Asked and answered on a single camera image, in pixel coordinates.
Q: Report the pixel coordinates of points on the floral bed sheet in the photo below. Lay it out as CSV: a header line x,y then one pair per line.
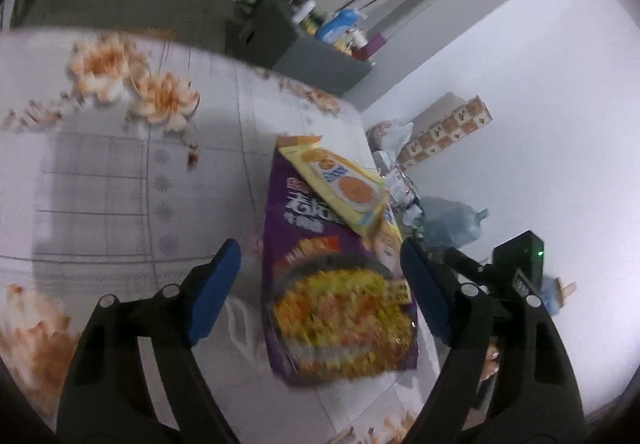
x,y
101,205

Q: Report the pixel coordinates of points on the yellow snack packet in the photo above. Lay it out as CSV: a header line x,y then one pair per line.
x,y
356,195

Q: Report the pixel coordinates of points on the person's right hand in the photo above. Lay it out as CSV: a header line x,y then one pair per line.
x,y
491,365

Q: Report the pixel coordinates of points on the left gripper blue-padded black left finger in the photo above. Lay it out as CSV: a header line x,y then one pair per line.
x,y
105,397

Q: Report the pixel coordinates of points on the blue water jug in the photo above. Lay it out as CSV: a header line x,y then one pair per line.
x,y
450,223

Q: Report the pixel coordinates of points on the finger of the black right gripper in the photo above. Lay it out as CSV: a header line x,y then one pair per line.
x,y
463,265

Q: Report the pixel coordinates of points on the blue detergent bottle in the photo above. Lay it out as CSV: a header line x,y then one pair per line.
x,y
340,23

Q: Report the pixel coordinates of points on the grey storage box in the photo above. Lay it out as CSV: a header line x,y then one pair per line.
x,y
270,39

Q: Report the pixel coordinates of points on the purple instant noodle bag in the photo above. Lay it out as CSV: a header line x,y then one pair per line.
x,y
334,305

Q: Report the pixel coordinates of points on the patterned cardboard box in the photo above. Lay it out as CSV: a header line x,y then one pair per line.
x,y
444,123

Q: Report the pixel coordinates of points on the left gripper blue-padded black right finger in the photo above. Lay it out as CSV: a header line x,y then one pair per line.
x,y
533,398

